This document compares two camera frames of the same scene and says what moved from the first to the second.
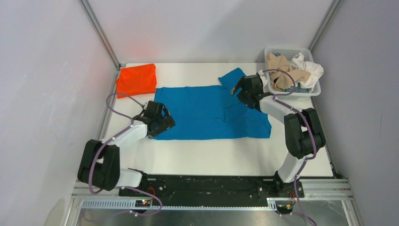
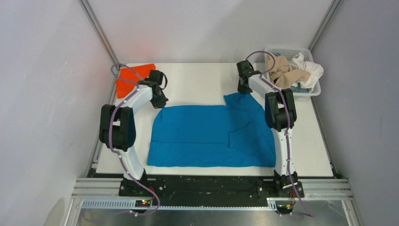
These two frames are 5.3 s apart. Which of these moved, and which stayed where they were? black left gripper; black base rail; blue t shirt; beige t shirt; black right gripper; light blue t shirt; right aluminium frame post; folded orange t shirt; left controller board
Moved: blue t shirt; black left gripper; black right gripper
Stayed: beige t shirt; black base rail; light blue t shirt; right aluminium frame post; folded orange t shirt; left controller board
